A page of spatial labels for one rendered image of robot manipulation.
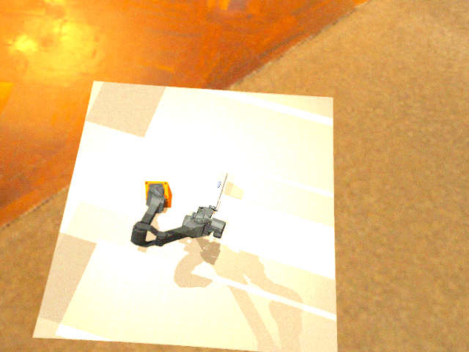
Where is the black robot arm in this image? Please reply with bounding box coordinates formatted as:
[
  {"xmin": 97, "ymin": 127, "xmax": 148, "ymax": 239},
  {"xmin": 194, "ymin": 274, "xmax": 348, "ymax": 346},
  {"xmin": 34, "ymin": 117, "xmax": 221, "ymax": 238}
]
[{"xmin": 130, "ymin": 183, "xmax": 226, "ymax": 248}]

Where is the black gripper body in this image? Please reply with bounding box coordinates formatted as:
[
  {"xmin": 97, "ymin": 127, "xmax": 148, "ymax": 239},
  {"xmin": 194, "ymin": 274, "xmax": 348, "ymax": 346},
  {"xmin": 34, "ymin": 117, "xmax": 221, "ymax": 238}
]
[{"xmin": 182, "ymin": 215, "xmax": 223, "ymax": 238}]

